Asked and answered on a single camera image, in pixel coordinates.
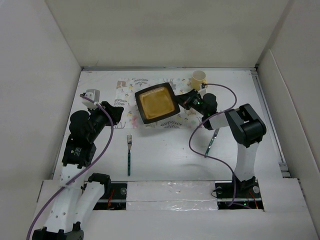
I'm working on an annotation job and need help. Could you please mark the silver table knife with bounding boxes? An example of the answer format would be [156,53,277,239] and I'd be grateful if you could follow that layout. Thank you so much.
[204,128,220,158]

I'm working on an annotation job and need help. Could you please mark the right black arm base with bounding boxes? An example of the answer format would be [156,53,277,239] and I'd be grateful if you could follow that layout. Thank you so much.
[211,178,264,210]

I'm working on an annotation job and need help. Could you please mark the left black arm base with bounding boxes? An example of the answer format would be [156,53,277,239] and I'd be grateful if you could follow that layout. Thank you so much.
[93,181,128,211]

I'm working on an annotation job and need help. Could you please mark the fork with teal handle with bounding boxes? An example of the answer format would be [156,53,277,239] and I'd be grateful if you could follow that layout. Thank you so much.
[127,134,133,176]

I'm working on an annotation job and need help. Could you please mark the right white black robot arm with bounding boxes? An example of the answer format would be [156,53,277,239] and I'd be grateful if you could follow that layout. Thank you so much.
[174,90,267,197]

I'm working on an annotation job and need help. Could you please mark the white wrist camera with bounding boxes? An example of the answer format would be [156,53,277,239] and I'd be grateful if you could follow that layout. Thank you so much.
[199,83,207,91]
[81,89,100,110]

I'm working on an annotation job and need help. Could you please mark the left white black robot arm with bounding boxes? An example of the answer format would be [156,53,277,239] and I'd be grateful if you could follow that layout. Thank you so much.
[26,101,124,240]

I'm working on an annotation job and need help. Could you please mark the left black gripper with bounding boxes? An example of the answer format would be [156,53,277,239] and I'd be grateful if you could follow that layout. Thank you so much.
[87,101,123,142]

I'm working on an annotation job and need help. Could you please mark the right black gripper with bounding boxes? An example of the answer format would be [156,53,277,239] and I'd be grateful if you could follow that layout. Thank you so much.
[172,88,207,116]

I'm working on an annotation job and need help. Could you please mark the floral patterned cloth napkin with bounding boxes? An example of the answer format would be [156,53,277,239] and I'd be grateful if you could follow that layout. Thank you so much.
[114,78,202,129]

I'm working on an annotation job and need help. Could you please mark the yellow ceramic mug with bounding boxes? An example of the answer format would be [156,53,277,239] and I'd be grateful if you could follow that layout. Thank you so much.
[190,70,207,91]

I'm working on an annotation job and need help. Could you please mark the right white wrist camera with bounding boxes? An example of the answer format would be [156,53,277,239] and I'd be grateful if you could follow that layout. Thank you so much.
[199,83,207,91]

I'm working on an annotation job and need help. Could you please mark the square black brown plate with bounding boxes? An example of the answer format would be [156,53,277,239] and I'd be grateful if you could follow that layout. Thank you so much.
[134,82,181,125]

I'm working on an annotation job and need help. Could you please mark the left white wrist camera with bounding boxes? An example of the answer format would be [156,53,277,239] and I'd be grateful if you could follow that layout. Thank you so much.
[81,89,100,110]

